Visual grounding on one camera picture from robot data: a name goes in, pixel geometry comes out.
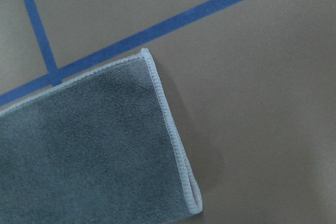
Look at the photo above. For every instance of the pink and grey towel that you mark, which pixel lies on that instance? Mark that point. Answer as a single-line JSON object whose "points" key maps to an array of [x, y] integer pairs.
{"points": [[100, 148]]}

